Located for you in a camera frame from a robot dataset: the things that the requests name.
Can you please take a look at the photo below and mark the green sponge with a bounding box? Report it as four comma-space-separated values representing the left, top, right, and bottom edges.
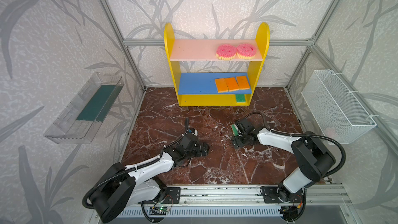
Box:
235, 94, 246, 104
231, 124, 239, 136

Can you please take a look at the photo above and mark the orange sponge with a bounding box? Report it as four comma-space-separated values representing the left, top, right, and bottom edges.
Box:
225, 77, 240, 92
236, 76, 250, 90

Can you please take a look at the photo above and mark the yellow sponge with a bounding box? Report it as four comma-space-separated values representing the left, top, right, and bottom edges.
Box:
215, 78, 229, 93

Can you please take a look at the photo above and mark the pink smiley sponge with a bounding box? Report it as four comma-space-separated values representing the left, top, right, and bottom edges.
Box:
236, 43, 257, 60
216, 45, 237, 61

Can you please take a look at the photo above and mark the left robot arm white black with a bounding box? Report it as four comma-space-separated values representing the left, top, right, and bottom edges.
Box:
82, 130, 210, 224

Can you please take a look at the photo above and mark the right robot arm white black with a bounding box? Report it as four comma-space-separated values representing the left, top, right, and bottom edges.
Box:
232, 116, 346, 204

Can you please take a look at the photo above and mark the yellow shelf with coloured boards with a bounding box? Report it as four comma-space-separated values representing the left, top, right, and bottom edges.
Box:
164, 23, 271, 106

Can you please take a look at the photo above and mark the green circuit board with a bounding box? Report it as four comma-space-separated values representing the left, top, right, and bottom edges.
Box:
150, 206, 172, 216

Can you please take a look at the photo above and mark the dark green tray liner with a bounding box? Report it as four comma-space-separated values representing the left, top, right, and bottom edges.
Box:
76, 85, 123, 122

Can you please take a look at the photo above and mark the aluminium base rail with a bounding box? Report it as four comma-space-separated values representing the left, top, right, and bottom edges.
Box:
90, 185, 352, 207

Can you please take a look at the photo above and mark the white wire mesh basket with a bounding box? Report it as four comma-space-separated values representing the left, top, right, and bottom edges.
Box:
302, 69, 377, 144

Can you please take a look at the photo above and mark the clear plastic wall tray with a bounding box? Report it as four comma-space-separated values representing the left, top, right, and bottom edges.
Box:
44, 72, 124, 144

